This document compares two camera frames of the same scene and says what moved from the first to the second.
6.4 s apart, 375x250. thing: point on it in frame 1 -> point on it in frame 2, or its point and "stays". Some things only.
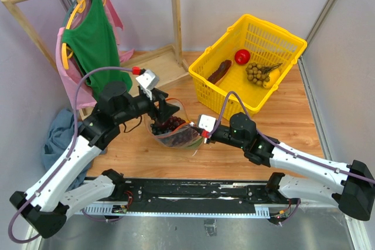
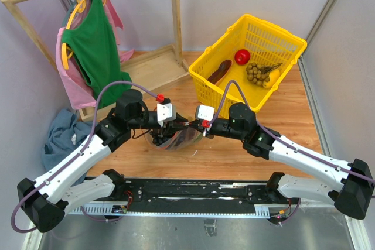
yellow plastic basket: (241, 69) stays
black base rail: (152, 197) stays
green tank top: (95, 40) stays
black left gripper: (165, 110) -> (170, 127)
